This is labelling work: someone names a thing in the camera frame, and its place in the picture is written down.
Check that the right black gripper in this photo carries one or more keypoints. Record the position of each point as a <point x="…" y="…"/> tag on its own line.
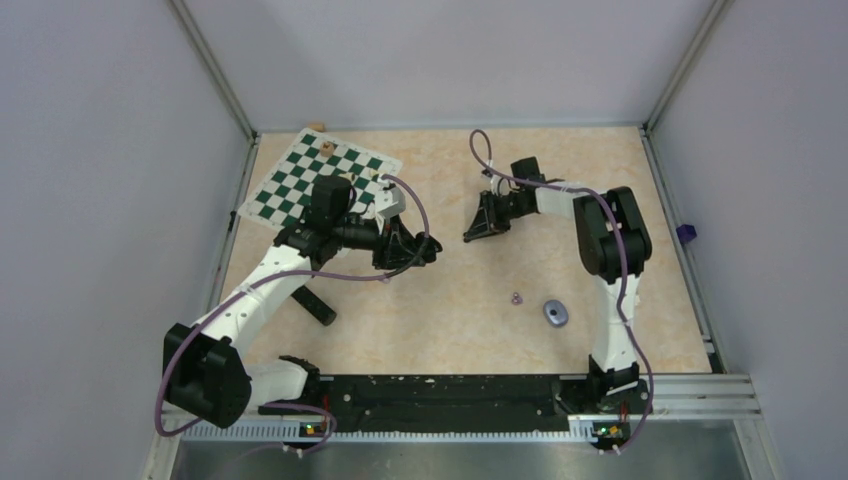
<point x="487" y="222"/>

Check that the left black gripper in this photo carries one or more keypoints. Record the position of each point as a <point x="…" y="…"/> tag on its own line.
<point x="395" y="246"/>

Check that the black earbud charging case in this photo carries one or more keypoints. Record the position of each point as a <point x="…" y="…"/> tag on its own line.
<point x="432" y="249"/>

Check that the grey purple charging case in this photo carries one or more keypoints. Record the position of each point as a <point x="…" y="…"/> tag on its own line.
<point x="555" y="313"/>

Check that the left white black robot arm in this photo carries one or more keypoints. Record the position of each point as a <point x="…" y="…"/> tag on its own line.
<point x="203" y="370"/>

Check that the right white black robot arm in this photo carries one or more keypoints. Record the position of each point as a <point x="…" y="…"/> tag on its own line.
<point x="613" y="244"/>

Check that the black cuboid bar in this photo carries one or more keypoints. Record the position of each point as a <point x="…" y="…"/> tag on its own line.
<point x="314" y="305"/>

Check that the wooden chess piece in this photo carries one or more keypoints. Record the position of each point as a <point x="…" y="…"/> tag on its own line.
<point x="327" y="149"/>

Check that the green white chessboard mat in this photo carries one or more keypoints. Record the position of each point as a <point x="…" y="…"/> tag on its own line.
<point x="285" y="191"/>

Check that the purple object at edge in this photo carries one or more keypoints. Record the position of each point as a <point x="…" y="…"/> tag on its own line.
<point x="686" y="233"/>

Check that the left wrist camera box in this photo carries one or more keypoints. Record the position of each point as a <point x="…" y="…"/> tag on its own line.
<point x="389" y="200"/>

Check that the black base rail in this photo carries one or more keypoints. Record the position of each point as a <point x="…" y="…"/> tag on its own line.
<point x="490" y="404"/>

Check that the white perforated cable duct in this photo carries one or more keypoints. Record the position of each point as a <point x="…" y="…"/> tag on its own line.
<point x="294" y="431"/>

